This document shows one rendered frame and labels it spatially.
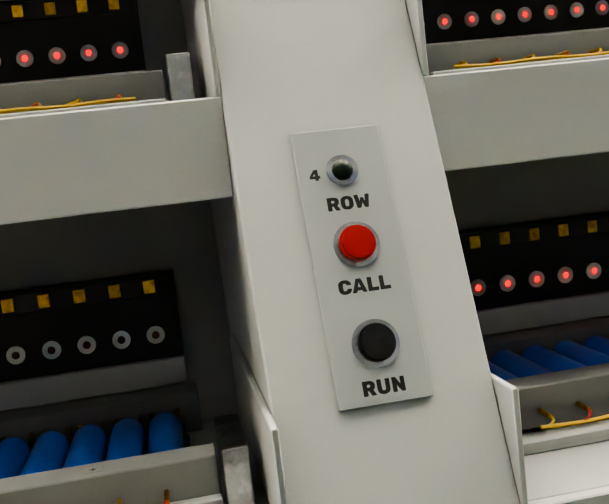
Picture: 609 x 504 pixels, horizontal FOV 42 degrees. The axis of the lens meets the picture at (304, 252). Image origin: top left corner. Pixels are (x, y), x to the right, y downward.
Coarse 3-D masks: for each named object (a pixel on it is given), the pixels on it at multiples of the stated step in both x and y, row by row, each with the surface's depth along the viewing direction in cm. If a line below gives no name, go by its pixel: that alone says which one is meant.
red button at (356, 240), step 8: (344, 232) 34; (352, 232) 34; (360, 232) 34; (368, 232) 34; (344, 240) 34; (352, 240) 34; (360, 240) 34; (368, 240) 34; (344, 248) 34; (352, 248) 34; (360, 248) 34; (368, 248) 34; (344, 256) 34; (352, 256) 34; (360, 256) 34; (368, 256) 34
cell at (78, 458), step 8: (80, 432) 42; (88, 432) 42; (96, 432) 43; (104, 432) 44; (72, 440) 43; (80, 440) 41; (88, 440) 41; (96, 440) 41; (104, 440) 43; (72, 448) 40; (80, 448) 40; (88, 448) 40; (96, 448) 40; (104, 448) 42; (72, 456) 39; (80, 456) 39; (88, 456) 39; (96, 456) 39; (64, 464) 39; (72, 464) 38; (80, 464) 38
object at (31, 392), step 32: (0, 384) 47; (32, 384) 47; (64, 384) 47; (96, 384) 48; (128, 384) 48; (160, 384) 48; (256, 384) 37; (224, 416) 40; (256, 416) 36; (224, 448) 35; (256, 448) 39; (224, 480) 36; (256, 480) 38
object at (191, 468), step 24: (144, 456) 36; (168, 456) 36; (192, 456) 36; (216, 456) 36; (0, 480) 35; (24, 480) 35; (48, 480) 35; (72, 480) 34; (96, 480) 35; (120, 480) 35; (144, 480) 35; (168, 480) 35; (192, 480) 35; (216, 480) 36
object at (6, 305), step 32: (32, 288) 47; (64, 288) 47; (96, 288) 48; (128, 288) 48; (160, 288) 48; (0, 320) 47; (32, 320) 47; (64, 320) 48; (96, 320) 48; (128, 320) 48; (160, 320) 49; (0, 352) 47; (32, 352) 47; (64, 352) 48; (96, 352) 48; (128, 352) 48; (160, 352) 49
